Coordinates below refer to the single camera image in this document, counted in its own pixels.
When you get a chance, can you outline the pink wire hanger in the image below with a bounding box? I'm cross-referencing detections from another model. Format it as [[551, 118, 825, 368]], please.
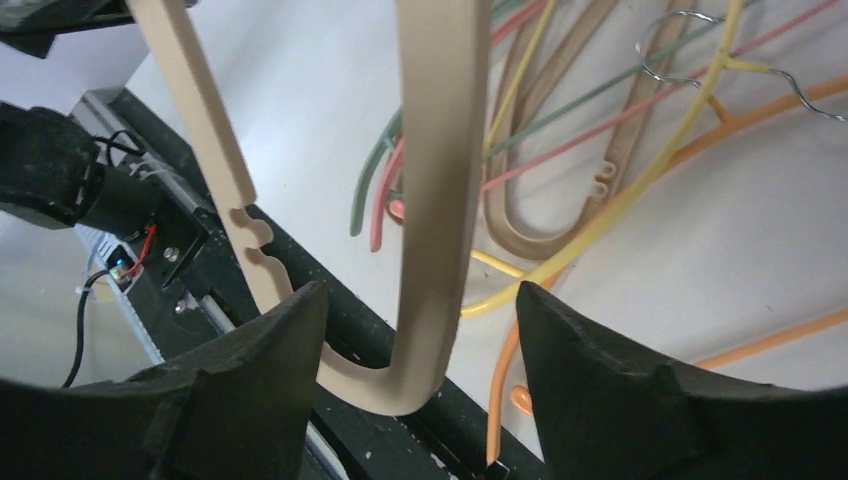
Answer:
[[369, 0, 843, 254]]

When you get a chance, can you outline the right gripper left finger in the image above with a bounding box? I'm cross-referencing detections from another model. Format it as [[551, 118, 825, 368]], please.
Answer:
[[1, 282, 328, 479]]

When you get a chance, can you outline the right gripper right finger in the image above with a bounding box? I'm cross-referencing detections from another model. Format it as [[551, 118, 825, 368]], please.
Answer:
[[516, 281, 847, 479]]

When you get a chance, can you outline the yellow wire hanger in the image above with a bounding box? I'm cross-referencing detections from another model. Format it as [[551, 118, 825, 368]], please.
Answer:
[[459, 1, 766, 320]]

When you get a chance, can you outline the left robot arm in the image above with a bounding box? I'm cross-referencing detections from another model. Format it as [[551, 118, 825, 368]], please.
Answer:
[[1, 102, 163, 238]]

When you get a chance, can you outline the green wire hanger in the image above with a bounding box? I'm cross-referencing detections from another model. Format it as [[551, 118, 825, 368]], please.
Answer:
[[349, 1, 726, 237]]

